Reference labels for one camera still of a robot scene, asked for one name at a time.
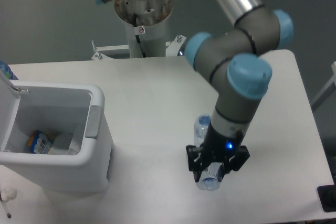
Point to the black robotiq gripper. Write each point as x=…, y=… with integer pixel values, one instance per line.
x=217, y=148

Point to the clear blue plastic bottle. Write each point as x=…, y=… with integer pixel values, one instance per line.
x=209, y=179

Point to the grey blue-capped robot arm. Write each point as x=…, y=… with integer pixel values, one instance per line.
x=231, y=64

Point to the white plastic trash can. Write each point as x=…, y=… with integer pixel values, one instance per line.
x=56, y=108

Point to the black device at table corner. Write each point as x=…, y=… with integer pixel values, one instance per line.
x=327, y=197

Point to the blue yellow snack wrapper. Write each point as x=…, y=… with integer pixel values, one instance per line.
x=40, y=143

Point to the white crumpled paper ball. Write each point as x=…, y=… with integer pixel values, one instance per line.
x=8, y=194

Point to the white pen black tip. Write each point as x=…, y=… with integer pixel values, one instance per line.
x=5, y=205

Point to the blue patterned object left edge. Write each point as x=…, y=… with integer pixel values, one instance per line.
x=6, y=70

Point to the white frame right edge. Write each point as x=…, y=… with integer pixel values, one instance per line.
x=325, y=91

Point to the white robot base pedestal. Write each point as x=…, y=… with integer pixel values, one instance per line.
x=145, y=24

